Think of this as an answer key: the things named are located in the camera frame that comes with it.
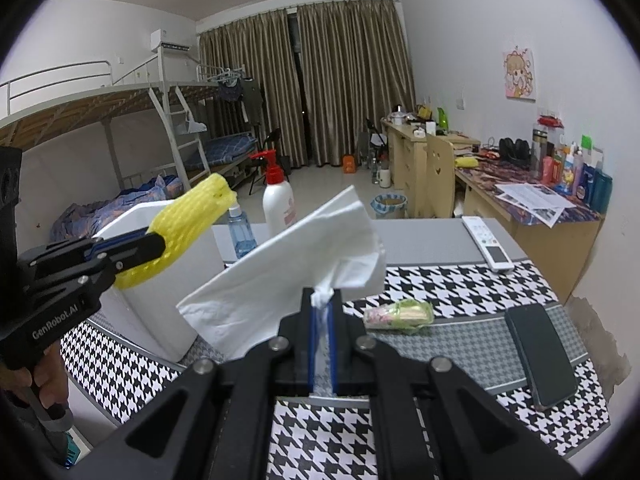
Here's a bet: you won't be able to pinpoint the black bag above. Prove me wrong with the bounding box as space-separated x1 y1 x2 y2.
497 137 531 166

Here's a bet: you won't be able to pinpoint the blue spray bottle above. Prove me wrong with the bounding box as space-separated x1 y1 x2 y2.
227 204 258 260

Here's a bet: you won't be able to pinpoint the houndstooth table mat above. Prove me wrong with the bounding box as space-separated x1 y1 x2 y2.
60 262 612 480

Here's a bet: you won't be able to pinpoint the cartoon wall poster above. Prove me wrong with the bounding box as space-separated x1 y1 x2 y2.
502 47 538 101

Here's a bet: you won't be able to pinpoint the white metal bunk bed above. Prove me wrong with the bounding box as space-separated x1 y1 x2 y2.
0 57 258 221

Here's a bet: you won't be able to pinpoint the hanging dark clothes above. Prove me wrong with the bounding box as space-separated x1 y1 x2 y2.
217 77 263 126

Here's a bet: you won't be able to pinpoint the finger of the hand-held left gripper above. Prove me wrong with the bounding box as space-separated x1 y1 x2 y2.
15 229 151 273
30 233 167 293

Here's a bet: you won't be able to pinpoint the black smartphone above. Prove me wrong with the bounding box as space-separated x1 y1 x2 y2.
503 303 580 411

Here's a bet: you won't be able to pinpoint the wooden chair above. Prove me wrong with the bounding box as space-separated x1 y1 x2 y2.
426 132 457 218

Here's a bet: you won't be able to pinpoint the row of toiletry bottles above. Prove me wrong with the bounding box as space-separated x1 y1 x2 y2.
532 115 613 213

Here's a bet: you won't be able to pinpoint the brown curtain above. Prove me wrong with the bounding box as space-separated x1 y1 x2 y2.
198 7 307 166
297 0 417 166

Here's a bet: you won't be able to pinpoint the white air conditioner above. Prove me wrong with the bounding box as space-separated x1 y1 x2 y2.
150 29 192 52

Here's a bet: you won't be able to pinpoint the round waste basket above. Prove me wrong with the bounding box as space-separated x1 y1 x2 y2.
371 192 407 220

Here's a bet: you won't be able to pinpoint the white remote control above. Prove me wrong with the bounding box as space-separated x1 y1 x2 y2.
461 215 515 274

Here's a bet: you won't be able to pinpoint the printed papers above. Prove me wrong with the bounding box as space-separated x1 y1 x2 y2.
495 181 578 226

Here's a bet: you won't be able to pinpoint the blue plaid blanket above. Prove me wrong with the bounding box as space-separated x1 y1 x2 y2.
50 175 183 243

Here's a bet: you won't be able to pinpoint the wooden drawer desk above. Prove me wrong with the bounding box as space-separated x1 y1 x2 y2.
381 117 481 216

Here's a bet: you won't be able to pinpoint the black folding chair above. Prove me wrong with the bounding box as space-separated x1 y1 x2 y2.
248 127 286 196

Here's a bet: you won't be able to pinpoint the person's left hand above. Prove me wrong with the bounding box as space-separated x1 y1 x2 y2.
32 347 69 409

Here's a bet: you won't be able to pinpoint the white tissue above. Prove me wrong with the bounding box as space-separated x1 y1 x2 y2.
176 185 388 361

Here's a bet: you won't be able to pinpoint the white foam box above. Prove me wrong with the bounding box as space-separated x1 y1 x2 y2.
90 202 226 363

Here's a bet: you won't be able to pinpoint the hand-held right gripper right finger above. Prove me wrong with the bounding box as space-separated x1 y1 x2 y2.
320 287 583 480

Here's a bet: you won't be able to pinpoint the white pump bottle red top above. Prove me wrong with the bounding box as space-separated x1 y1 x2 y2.
250 149 299 241

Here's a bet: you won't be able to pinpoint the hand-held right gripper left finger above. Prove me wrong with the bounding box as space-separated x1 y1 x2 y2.
95 287 320 480

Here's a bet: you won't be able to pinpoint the blue checked mattress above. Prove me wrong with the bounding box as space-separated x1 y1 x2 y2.
202 132 256 163

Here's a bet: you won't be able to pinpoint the yellow foam net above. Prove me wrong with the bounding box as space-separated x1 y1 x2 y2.
114 172 238 289

